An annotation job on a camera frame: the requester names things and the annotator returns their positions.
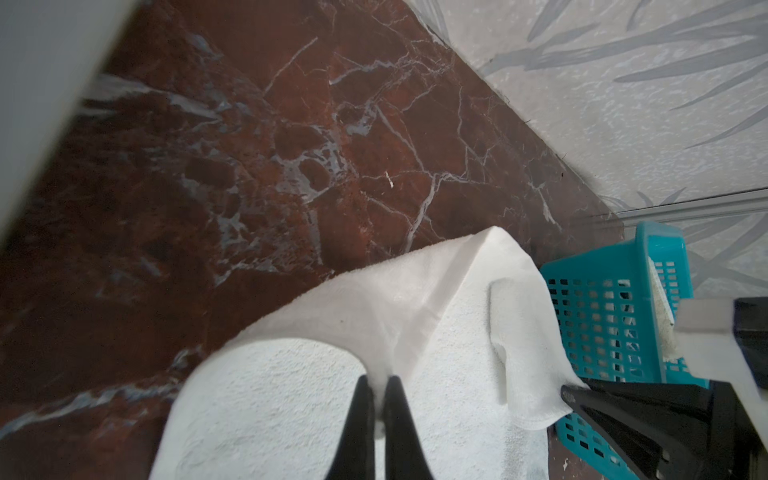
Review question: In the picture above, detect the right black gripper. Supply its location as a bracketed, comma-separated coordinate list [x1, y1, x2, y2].
[560, 380, 767, 479]

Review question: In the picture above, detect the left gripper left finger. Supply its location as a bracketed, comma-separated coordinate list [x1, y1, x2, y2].
[326, 375, 376, 480]

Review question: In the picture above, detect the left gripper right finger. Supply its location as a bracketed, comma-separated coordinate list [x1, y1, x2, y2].
[383, 376, 433, 480]

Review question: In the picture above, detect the white towel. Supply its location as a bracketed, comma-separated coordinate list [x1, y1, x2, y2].
[151, 227, 582, 479]

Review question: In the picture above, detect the blue beige Doraemon towel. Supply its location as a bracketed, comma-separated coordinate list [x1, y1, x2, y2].
[647, 257, 682, 362]

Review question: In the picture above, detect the teal plastic basket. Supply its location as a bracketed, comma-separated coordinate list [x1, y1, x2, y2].
[539, 220, 712, 480]

